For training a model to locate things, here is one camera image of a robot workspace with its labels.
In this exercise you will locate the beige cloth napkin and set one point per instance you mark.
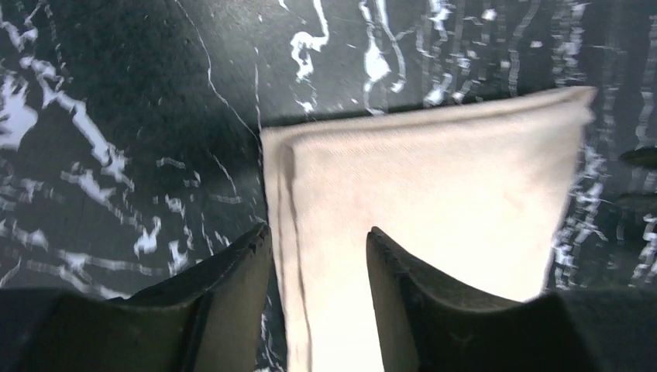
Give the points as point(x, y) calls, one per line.
point(475, 190)

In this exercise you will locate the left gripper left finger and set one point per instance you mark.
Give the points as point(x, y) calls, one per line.
point(206, 318)

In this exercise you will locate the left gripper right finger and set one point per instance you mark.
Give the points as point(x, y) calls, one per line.
point(429, 321)

